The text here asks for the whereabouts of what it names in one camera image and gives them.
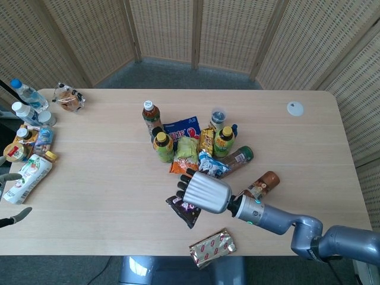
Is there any brown bottle with green cap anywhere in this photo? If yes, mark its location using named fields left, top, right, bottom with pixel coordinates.
left=216, top=145, right=255, bottom=175

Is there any water bottle with blue cap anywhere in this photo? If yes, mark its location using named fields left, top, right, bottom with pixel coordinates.
left=10, top=78, right=50, bottom=112

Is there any water bottle with white cap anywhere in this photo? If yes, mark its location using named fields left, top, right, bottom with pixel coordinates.
left=11, top=101, right=43, bottom=127

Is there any gold snack bar packet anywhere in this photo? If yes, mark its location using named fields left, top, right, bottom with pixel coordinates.
left=198, top=126, right=216, bottom=159

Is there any black snack packet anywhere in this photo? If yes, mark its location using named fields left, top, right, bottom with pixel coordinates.
left=165, top=195, right=202, bottom=230

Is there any clear cup with blue lid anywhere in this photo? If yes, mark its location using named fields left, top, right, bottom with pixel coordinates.
left=210, top=107, right=229, bottom=132

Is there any silver robot right hand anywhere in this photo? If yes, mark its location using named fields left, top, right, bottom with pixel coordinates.
left=176, top=168, right=233, bottom=214

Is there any orange box with brown bottle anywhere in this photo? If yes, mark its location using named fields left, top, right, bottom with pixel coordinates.
left=14, top=125, right=41, bottom=147

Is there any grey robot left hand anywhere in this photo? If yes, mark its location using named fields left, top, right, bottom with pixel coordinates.
left=0, top=155, right=33, bottom=229

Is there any green tea bottle yellow cap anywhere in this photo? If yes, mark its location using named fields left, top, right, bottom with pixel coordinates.
left=151, top=131, right=175, bottom=164
left=213, top=125, right=236, bottom=159

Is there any brown tea bottle white cap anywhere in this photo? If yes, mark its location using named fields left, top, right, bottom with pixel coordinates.
left=141, top=100, right=164, bottom=138

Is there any white and blue snack packet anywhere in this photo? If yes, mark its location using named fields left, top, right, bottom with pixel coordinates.
left=198, top=150, right=231, bottom=179

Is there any clear bag of cookies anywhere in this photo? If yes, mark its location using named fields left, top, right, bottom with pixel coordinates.
left=52, top=83, right=87, bottom=113

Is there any black rod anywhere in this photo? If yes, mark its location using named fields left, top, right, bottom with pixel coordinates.
left=0, top=78, right=30, bottom=111

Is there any light green snack bag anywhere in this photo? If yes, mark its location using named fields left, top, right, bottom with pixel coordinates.
left=174, top=135, right=200, bottom=164

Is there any white drink bottle yellow cap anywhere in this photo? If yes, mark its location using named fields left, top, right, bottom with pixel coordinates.
left=3, top=150, right=59, bottom=205

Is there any gold lidded can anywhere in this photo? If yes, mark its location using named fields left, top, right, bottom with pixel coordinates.
left=3, top=142, right=31, bottom=163

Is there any silver foil snack packet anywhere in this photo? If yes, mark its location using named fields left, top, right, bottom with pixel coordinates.
left=189, top=227, right=238, bottom=270

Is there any blue yogurt pouch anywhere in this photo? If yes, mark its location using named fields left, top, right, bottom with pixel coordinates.
left=33, top=125, right=56, bottom=154

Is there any black floor cable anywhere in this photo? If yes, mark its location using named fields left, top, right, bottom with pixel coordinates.
left=94, top=255, right=115, bottom=281

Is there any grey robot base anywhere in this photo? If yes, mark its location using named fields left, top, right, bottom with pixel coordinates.
left=118, top=255, right=247, bottom=285

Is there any orange snack bag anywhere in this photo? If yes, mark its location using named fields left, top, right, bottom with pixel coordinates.
left=169, top=156, right=200, bottom=176

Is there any small white capped bottle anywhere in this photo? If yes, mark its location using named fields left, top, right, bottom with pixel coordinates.
left=38, top=110, right=58, bottom=127

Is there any bamboo folding screen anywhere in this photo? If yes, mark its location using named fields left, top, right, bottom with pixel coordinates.
left=0, top=0, right=380, bottom=226

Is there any blue snack bag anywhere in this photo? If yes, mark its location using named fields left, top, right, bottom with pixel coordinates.
left=163, top=115, right=201, bottom=144

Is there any white round lid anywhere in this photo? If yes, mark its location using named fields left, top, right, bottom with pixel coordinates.
left=286, top=101, right=305, bottom=118

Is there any brown coffee bottle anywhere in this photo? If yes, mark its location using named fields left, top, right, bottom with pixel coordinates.
left=240, top=170, right=281, bottom=202

